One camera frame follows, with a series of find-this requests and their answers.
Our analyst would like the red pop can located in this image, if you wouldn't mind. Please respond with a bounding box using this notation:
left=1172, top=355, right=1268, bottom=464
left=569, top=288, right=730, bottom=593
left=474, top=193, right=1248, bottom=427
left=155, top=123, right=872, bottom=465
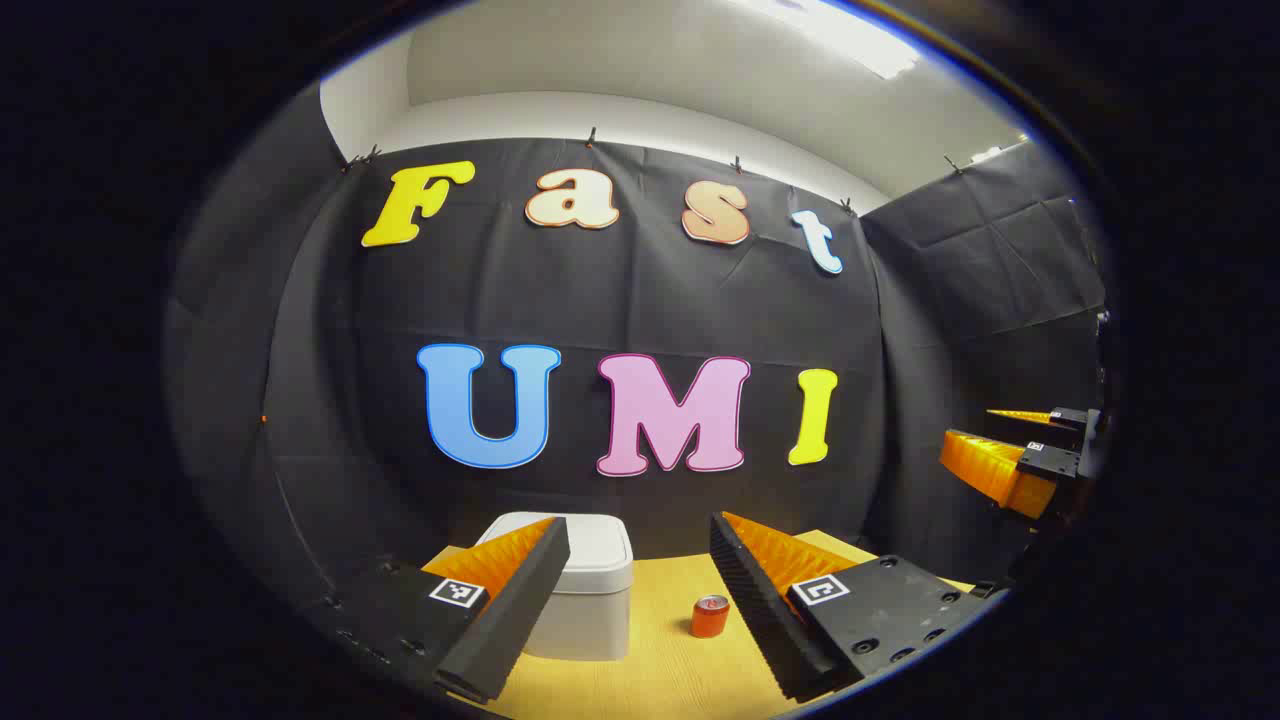
left=690, top=594, right=732, bottom=639

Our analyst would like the grey desktop garbage bin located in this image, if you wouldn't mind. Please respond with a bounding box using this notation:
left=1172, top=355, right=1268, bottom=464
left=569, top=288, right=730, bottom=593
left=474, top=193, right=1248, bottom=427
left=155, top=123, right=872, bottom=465
left=475, top=512, right=635, bottom=661

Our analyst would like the wooden desktop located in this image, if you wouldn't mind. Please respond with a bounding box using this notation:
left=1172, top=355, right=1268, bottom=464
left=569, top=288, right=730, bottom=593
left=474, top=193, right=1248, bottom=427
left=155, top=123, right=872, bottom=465
left=420, top=530, right=976, bottom=720

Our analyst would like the black backdrop cloth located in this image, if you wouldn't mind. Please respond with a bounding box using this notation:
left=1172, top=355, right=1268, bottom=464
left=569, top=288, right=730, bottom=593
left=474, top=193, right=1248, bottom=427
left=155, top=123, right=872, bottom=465
left=165, top=85, right=1111, bottom=641

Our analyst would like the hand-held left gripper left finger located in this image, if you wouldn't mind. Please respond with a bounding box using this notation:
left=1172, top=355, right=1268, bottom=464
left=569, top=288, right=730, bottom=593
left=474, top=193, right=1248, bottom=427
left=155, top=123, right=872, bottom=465
left=300, top=517, right=571, bottom=704

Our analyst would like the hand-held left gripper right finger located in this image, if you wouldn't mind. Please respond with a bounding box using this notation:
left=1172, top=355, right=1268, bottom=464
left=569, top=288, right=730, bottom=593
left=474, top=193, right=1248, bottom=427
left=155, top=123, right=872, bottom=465
left=709, top=511, right=1001, bottom=703

